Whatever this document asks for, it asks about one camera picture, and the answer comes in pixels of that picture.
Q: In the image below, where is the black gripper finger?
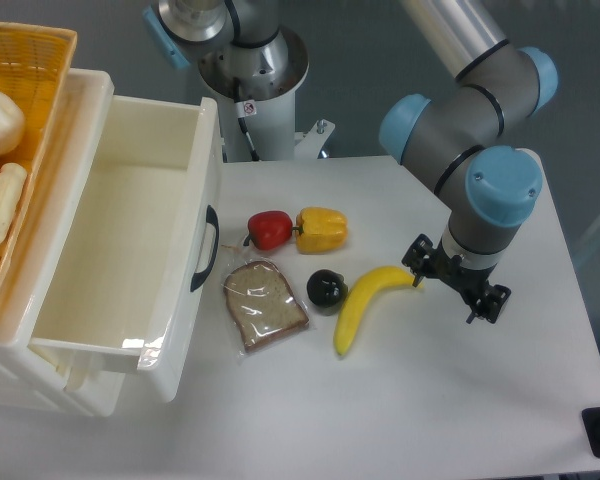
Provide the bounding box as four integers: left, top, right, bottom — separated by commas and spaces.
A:
466, 285, 511, 324
401, 234, 434, 287

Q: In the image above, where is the yellow banana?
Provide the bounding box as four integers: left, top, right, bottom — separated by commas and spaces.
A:
333, 266, 417, 357

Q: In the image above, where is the wrapped brown bread slice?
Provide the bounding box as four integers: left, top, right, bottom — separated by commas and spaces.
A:
223, 260, 310, 354

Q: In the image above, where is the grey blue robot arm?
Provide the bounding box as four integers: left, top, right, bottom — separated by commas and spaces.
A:
143, 1, 558, 322

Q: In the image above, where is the yellow bell pepper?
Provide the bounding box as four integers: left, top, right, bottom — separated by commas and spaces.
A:
295, 207, 348, 254

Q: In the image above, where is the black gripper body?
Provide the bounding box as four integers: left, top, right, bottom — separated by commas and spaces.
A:
415, 238, 494, 306

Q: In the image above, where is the white plastic drawer cabinet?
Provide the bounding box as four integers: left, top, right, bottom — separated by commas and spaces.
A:
0, 69, 124, 416

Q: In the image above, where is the yellow woven basket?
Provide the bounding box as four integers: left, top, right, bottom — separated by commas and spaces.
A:
0, 22, 77, 293

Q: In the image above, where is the dark purple mangosteen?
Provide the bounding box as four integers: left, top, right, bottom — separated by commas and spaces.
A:
306, 269, 349, 315

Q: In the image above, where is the long white bread roll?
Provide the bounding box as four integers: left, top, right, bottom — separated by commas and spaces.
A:
0, 163, 27, 255

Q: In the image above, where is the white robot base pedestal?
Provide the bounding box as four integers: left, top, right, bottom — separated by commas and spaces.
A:
198, 26, 335, 162

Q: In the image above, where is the white plastic drawer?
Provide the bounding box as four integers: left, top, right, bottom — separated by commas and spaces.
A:
34, 96, 222, 402

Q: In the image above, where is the red bell pepper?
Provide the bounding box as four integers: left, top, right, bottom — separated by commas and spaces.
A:
243, 210, 294, 251

